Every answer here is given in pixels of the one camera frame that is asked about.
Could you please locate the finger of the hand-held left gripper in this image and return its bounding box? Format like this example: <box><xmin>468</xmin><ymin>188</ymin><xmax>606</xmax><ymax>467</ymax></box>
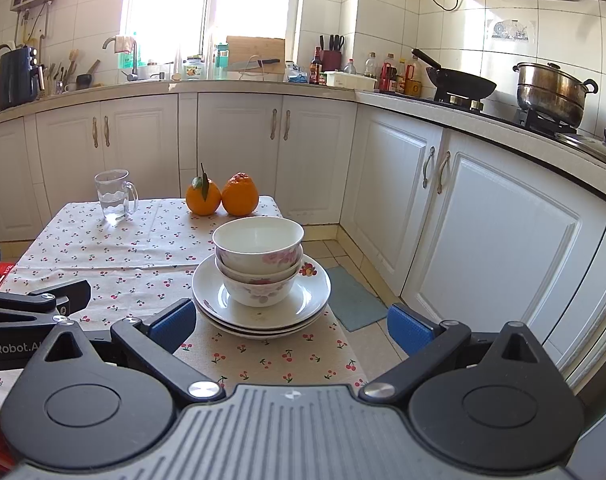
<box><xmin>0</xmin><ymin>280</ymin><xmax>91</xmax><ymax>332</ymax></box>

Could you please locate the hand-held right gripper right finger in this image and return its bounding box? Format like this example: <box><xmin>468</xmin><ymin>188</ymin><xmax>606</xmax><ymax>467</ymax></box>
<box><xmin>359</xmin><ymin>302</ymin><xmax>541</xmax><ymax>403</ymax></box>

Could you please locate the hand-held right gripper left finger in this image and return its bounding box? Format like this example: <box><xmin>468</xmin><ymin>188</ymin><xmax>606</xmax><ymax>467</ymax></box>
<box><xmin>43</xmin><ymin>298</ymin><xmax>228</xmax><ymax>403</ymax></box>

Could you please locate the white pink-floral bowl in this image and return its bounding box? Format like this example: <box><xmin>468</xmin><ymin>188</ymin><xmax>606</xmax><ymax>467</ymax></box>
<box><xmin>212</xmin><ymin>217</ymin><xmax>305</xmax><ymax>272</ymax></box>
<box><xmin>222</xmin><ymin>270</ymin><xmax>300</xmax><ymax>308</ymax></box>
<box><xmin>215</xmin><ymin>250</ymin><xmax>304</xmax><ymax>285</ymax></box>

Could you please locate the white stained fruit-print plate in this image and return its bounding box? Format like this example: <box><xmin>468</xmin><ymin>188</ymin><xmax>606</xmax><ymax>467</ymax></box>
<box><xmin>192</xmin><ymin>252</ymin><xmax>332</xmax><ymax>332</ymax></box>

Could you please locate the grey floor mat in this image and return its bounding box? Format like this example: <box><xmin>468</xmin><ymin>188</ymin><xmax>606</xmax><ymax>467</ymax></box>
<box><xmin>324</xmin><ymin>266</ymin><xmax>388</xmax><ymax>333</ymax></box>

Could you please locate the cherry-print tablecloth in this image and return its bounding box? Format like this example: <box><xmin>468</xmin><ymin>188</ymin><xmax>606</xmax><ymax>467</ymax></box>
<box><xmin>0</xmin><ymin>195</ymin><xmax>368</xmax><ymax>411</ymax></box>

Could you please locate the glass mug with water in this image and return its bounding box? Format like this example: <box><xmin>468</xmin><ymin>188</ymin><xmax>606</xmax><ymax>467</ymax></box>
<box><xmin>94</xmin><ymin>169</ymin><xmax>140</xmax><ymax>227</ymax></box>

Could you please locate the orange with green leaf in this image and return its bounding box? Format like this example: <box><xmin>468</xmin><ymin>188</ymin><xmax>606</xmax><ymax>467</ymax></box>
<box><xmin>185</xmin><ymin>162</ymin><xmax>222</xmax><ymax>217</ymax></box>

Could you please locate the bumpy orange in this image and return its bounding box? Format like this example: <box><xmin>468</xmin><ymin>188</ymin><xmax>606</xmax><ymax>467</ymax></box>
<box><xmin>221</xmin><ymin>172</ymin><xmax>260</xmax><ymax>217</ymax></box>

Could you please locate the utensil holder with utensils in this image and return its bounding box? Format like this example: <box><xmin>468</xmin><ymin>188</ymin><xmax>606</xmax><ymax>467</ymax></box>
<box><xmin>47</xmin><ymin>49</ymin><xmax>81</xmax><ymax>95</ymax></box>

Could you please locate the small black pot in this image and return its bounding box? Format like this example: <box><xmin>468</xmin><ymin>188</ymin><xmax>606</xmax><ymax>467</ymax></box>
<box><xmin>76</xmin><ymin>59</ymin><xmax>102</xmax><ymax>91</ymax></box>

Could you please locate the black air fryer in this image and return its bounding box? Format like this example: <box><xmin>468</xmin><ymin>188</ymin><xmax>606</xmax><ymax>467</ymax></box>
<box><xmin>0</xmin><ymin>45</ymin><xmax>40</xmax><ymax>110</ymax></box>

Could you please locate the black gas stove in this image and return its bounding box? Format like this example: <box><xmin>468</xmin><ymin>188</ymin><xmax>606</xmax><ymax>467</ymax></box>
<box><xmin>378</xmin><ymin>89</ymin><xmax>598</xmax><ymax>137</ymax></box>

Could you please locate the green detergent bottle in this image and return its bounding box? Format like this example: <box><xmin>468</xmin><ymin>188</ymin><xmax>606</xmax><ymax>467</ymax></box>
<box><xmin>114</xmin><ymin>32</ymin><xmax>142</xmax><ymax>70</ymax></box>

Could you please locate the metal faucet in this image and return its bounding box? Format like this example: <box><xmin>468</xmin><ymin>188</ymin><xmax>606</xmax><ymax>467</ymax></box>
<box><xmin>102</xmin><ymin>35</ymin><xmax>140</xmax><ymax>82</ymax></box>

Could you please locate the black wok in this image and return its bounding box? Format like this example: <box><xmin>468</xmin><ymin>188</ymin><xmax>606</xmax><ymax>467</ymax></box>
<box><xmin>411</xmin><ymin>48</ymin><xmax>498</xmax><ymax>101</ymax></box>

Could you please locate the red cooking oil bottle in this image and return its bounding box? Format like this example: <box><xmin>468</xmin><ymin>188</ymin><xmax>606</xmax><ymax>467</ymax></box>
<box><xmin>380</xmin><ymin>53</ymin><xmax>398</xmax><ymax>92</ymax></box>

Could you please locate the white rectangular container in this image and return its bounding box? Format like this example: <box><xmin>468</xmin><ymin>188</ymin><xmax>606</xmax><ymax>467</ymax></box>
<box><xmin>326</xmin><ymin>71</ymin><xmax>378</xmax><ymax>92</ymax></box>

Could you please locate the stone kitchen countertop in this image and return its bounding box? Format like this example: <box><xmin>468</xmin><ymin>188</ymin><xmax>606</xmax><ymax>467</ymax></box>
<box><xmin>0</xmin><ymin>80</ymin><xmax>606</xmax><ymax>201</ymax></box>

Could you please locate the floral glass jar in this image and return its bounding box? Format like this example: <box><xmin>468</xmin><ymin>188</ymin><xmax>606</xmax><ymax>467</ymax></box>
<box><xmin>183</xmin><ymin>56</ymin><xmax>207</xmax><ymax>81</ymax></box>

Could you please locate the steel pot lid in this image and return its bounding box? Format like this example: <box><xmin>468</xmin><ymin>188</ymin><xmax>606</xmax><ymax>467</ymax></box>
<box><xmin>555</xmin><ymin>122</ymin><xmax>606</xmax><ymax>171</ymax></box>

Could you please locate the steel cooking pot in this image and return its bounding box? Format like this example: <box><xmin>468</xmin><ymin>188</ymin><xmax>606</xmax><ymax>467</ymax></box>
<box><xmin>513</xmin><ymin>62</ymin><xmax>599</xmax><ymax>128</ymax></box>

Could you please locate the blue white packet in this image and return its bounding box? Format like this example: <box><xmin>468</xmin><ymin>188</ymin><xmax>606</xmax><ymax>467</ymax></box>
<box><xmin>284</xmin><ymin>61</ymin><xmax>311</xmax><ymax>84</ymax></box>

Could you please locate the red knife block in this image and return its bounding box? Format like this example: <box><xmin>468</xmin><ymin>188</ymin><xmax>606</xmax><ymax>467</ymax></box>
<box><xmin>319</xmin><ymin>34</ymin><xmax>346</xmax><ymax>73</ymax></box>

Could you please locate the wooden cutting board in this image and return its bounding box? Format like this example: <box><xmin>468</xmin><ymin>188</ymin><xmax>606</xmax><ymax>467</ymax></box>
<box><xmin>226</xmin><ymin>36</ymin><xmax>286</xmax><ymax>73</ymax></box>

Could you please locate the kitchen window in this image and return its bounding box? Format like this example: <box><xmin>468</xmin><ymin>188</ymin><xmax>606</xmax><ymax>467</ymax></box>
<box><xmin>120</xmin><ymin>0</ymin><xmax>304</xmax><ymax>61</ymax></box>

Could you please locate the wall sticker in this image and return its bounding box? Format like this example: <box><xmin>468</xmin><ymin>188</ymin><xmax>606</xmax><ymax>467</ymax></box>
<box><xmin>487</xmin><ymin>18</ymin><xmax>536</xmax><ymax>42</ymax></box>

